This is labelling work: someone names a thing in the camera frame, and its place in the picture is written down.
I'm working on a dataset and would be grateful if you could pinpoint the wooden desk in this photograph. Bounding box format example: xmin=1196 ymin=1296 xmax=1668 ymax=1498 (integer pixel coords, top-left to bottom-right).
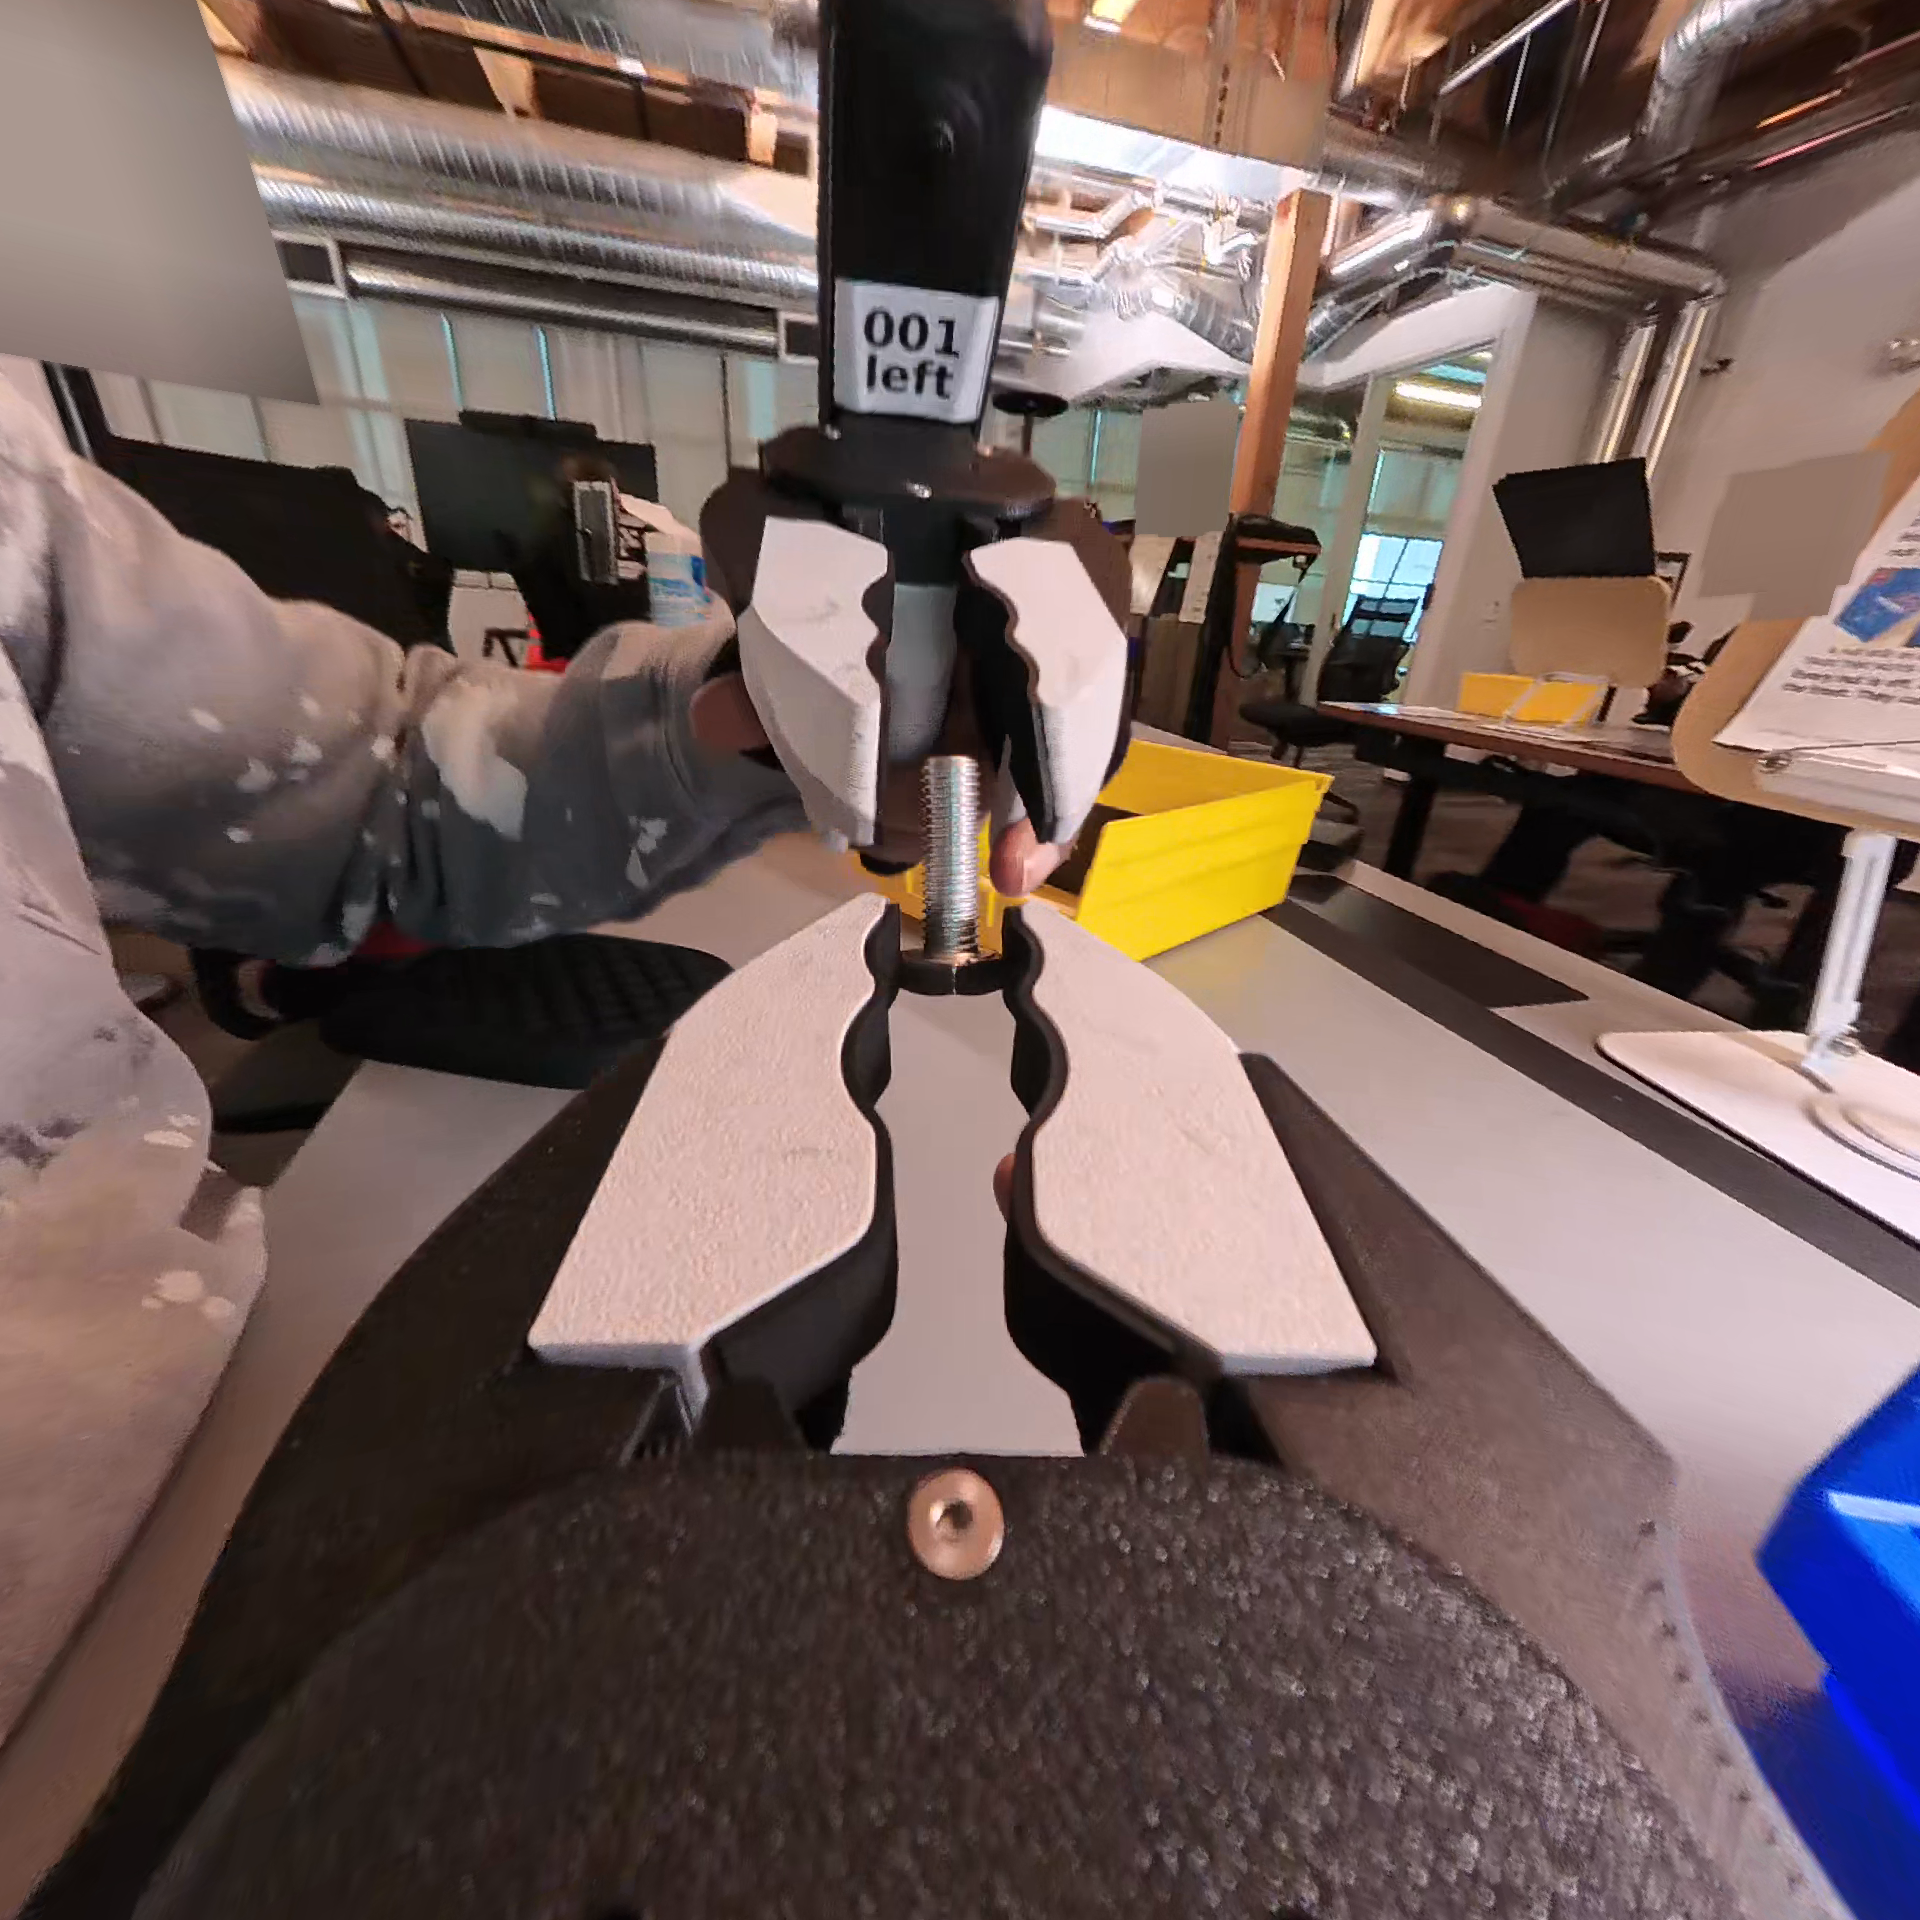
xmin=1309 ymin=699 xmax=1869 ymax=1000

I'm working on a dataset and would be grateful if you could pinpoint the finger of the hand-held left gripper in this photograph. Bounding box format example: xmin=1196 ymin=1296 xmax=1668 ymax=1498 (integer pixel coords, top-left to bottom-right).
xmin=735 ymin=517 xmax=898 ymax=854
xmin=960 ymin=535 xmax=1129 ymax=862

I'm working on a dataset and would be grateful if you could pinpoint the blue plastic bin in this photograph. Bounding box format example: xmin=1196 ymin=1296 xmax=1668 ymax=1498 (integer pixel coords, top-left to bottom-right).
xmin=1757 ymin=1450 xmax=1920 ymax=1920

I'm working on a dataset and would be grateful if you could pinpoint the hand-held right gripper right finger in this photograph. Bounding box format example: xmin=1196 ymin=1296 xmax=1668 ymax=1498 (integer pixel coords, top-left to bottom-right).
xmin=1000 ymin=902 xmax=1381 ymax=1438

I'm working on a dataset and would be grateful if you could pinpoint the white plastic bottle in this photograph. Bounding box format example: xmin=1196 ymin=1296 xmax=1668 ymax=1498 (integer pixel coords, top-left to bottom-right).
xmin=644 ymin=511 xmax=722 ymax=638

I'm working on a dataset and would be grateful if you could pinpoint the black computer monitor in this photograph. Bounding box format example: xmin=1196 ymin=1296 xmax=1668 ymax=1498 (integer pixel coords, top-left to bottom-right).
xmin=1493 ymin=459 xmax=1663 ymax=591

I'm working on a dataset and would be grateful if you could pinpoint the black office chair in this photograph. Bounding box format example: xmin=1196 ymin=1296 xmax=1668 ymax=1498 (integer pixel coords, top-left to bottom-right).
xmin=1239 ymin=587 xmax=1415 ymax=771
xmin=194 ymin=938 xmax=741 ymax=1136

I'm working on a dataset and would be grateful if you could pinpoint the silver hex bolt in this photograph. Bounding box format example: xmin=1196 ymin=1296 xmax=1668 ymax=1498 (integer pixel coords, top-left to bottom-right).
xmin=917 ymin=751 xmax=996 ymax=971

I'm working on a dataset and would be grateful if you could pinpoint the instruction sheet stand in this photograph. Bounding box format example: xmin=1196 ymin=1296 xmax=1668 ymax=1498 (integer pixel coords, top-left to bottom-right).
xmin=1601 ymin=394 xmax=1920 ymax=1252

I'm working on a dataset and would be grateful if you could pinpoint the person's left forearm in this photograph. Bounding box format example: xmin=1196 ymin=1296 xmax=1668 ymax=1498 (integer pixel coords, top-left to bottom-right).
xmin=0 ymin=360 xmax=817 ymax=971

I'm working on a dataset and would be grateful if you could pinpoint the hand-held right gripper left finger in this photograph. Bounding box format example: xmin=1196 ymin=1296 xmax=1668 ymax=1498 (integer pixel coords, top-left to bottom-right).
xmin=532 ymin=900 xmax=906 ymax=1423

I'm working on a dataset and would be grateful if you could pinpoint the yellow plastic bin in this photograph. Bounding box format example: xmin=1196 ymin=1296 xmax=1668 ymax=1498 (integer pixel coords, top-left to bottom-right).
xmin=896 ymin=742 xmax=1337 ymax=966

